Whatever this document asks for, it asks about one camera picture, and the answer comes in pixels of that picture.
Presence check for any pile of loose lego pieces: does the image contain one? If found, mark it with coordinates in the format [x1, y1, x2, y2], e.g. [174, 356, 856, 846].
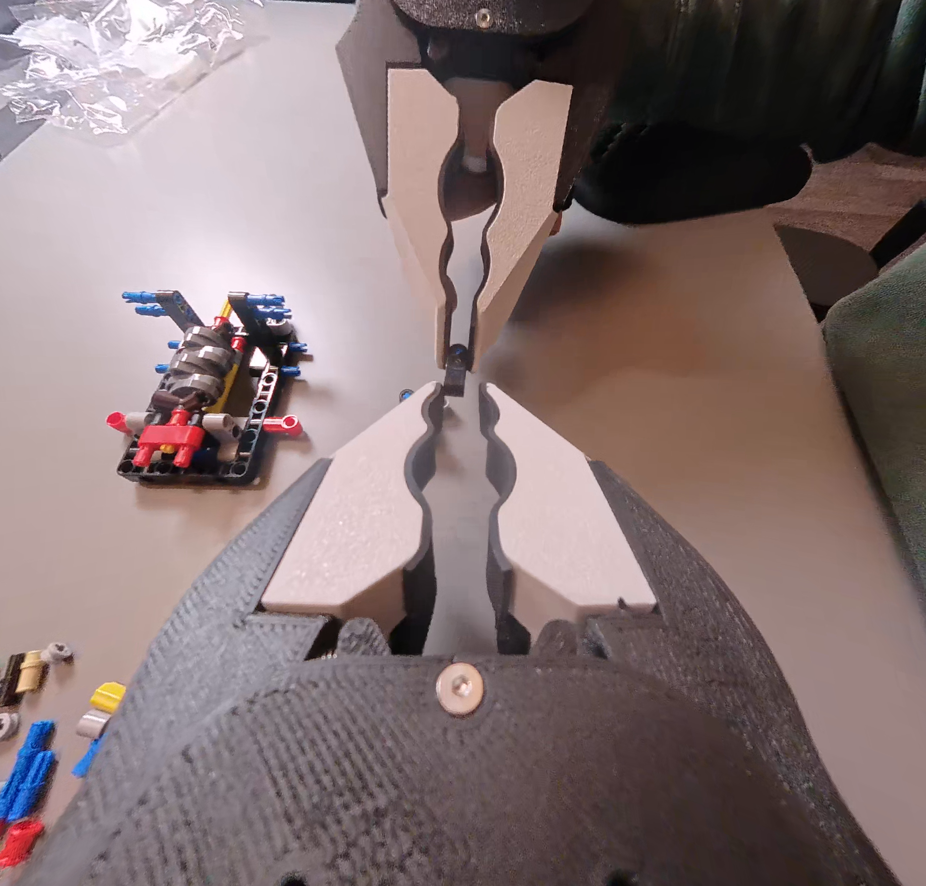
[0, 640, 130, 865]

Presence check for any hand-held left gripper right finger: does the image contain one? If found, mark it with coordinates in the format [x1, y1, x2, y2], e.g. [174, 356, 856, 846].
[477, 382, 658, 652]

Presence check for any grey round seat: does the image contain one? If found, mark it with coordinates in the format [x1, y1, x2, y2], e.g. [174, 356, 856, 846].
[777, 224, 880, 310]

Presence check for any person's right forearm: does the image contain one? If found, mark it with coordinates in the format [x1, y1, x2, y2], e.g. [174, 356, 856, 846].
[572, 0, 926, 225]

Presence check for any lego engine assembly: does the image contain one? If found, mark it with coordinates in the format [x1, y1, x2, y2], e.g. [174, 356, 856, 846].
[107, 289, 308, 485]

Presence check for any clear plastic bag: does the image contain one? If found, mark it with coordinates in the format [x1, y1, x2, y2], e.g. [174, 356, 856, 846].
[0, 0, 270, 150]

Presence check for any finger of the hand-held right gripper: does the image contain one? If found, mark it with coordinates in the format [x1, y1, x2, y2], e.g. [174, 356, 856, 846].
[382, 67, 462, 362]
[470, 78, 577, 372]

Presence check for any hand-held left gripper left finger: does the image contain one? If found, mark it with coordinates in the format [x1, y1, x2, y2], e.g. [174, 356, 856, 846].
[262, 381, 444, 653]

